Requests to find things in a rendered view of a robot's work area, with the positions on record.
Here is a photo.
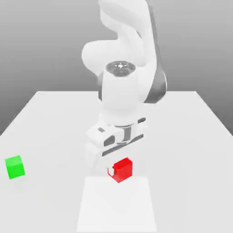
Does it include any small red cube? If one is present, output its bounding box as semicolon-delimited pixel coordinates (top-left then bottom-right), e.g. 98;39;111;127
107;157;133;184

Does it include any small green cube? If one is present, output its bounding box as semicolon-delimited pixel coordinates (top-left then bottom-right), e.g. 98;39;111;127
5;155;26;180

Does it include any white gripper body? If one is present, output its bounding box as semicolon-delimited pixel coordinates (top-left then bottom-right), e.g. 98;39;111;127
85;133;147;172

